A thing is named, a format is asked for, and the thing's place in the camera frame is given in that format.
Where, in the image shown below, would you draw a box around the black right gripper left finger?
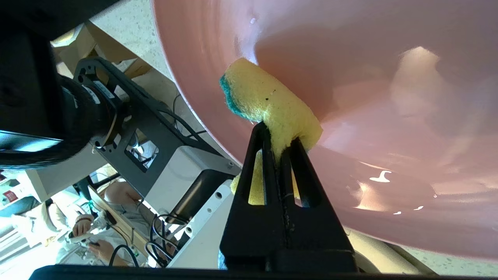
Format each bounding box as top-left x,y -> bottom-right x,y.
220,121 -> 289,272

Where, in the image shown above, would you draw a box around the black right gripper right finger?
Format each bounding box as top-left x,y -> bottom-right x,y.
281,137 -> 357,272

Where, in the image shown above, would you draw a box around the yellow green sponge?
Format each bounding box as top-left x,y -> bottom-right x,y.
219,58 -> 323,206

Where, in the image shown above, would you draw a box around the pink plate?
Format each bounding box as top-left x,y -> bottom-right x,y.
152,0 -> 498,260

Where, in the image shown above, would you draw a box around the seated person in background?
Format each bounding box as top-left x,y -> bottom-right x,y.
0,181 -> 156,268

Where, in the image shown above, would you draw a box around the brown box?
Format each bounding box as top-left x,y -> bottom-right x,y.
51,21 -> 152,79

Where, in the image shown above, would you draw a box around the black floor cable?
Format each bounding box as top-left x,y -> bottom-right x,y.
108,213 -> 192,268

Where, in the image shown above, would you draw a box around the black metal base frame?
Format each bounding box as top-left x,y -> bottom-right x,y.
74,56 -> 242,199

